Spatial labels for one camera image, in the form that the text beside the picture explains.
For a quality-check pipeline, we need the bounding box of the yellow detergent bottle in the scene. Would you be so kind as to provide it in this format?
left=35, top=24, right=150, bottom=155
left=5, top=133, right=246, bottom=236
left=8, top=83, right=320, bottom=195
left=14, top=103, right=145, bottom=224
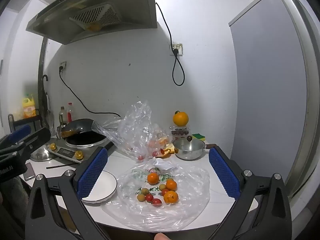
left=22, top=94, right=37, bottom=119

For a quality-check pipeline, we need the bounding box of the large orange with leaf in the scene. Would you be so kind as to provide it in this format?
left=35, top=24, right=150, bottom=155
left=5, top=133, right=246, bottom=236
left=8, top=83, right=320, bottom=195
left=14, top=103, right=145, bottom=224
left=172, top=110, right=189, bottom=127

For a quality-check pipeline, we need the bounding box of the grey refrigerator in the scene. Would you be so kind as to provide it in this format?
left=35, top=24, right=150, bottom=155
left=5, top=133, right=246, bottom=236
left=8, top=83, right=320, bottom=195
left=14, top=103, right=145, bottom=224
left=229, top=0, right=320, bottom=205

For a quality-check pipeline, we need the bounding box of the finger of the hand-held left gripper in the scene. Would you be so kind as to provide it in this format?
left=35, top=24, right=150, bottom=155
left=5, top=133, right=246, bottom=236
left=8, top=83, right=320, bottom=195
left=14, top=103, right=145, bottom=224
left=0, top=127, right=52, bottom=163
left=0, top=124, right=32, bottom=148

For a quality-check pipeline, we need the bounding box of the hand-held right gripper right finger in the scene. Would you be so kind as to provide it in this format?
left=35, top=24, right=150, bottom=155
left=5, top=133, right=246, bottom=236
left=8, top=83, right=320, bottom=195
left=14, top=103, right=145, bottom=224
left=207, top=146, right=292, bottom=240

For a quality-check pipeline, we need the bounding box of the small steel lidded pot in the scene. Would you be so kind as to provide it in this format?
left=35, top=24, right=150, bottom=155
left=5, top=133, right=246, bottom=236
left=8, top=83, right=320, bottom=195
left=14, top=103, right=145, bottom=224
left=173, top=135, right=217, bottom=161

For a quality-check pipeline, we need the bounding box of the dark vertical pipe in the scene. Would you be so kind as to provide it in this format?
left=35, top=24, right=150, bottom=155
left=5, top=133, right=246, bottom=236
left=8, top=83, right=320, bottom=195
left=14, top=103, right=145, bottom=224
left=37, top=37, right=48, bottom=128

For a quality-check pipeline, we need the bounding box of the black cooker cable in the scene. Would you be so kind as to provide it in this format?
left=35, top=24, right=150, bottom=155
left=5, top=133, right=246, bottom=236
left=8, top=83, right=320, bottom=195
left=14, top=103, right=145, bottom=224
left=59, top=66, right=121, bottom=118

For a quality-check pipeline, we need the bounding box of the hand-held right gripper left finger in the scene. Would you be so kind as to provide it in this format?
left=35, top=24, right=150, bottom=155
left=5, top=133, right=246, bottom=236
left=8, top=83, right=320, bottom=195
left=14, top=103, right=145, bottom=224
left=24, top=147, right=109, bottom=240

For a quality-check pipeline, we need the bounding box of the wok with wooden handle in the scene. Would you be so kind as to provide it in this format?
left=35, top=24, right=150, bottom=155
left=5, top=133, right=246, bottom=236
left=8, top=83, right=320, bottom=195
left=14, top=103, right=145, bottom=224
left=56, top=118, right=97, bottom=140

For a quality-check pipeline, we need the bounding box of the black metal rack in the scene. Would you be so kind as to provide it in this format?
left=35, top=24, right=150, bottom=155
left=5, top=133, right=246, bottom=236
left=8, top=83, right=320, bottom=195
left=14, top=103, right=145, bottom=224
left=7, top=109, right=42, bottom=135

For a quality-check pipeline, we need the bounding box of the clear box of dark balls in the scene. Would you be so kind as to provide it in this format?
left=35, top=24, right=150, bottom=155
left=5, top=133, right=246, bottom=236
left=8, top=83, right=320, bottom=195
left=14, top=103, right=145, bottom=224
left=169, top=126, right=190, bottom=138

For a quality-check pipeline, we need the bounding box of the clear plastic bag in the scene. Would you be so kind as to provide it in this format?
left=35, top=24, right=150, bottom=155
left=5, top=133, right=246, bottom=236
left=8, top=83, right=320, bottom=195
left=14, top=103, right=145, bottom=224
left=91, top=100, right=175, bottom=164

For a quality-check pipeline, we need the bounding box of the black range hood cable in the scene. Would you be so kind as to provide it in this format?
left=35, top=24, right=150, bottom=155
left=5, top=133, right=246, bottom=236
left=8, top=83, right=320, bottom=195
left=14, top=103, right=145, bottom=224
left=155, top=2, right=185, bottom=87

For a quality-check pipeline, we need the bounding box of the printed plastic bag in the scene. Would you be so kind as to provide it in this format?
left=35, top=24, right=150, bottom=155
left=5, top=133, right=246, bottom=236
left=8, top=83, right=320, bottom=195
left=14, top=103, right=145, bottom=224
left=105, top=155, right=210, bottom=232

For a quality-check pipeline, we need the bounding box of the steel induction cooker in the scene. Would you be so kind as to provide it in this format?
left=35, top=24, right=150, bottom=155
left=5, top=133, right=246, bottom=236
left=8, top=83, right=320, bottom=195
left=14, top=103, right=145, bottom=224
left=47, top=132, right=114, bottom=164

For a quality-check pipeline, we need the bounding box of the black folded umbrella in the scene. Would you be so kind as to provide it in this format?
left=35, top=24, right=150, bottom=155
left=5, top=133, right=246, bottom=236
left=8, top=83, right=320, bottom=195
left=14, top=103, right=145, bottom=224
left=41, top=74, right=54, bottom=130

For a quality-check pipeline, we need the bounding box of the smartphone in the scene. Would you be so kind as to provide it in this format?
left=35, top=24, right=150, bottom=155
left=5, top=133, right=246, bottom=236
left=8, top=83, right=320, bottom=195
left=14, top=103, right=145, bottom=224
left=24, top=162, right=36, bottom=180

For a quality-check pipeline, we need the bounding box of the white wall socket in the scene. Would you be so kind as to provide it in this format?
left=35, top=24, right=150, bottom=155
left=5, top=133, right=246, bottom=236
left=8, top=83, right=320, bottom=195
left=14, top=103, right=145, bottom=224
left=170, top=43, right=184, bottom=57

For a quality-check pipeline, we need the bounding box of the black stick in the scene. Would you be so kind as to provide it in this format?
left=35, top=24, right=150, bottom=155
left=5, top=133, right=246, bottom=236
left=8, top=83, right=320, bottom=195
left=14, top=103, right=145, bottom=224
left=46, top=162, right=77, bottom=169

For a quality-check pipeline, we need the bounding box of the dark oil bottle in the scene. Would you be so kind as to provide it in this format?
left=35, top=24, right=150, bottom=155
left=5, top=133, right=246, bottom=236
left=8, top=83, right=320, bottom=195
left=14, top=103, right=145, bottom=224
left=59, top=106, right=67, bottom=127

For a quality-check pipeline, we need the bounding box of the orange peel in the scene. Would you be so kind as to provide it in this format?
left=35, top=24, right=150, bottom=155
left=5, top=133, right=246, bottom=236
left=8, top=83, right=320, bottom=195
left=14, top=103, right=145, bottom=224
left=160, top=142, right=177, bottom=158

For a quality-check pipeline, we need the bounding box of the white plate with dark rim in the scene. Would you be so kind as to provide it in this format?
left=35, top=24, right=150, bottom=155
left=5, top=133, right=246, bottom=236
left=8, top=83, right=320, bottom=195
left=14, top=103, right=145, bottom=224
left=81, top=170, right=118, bottom=203

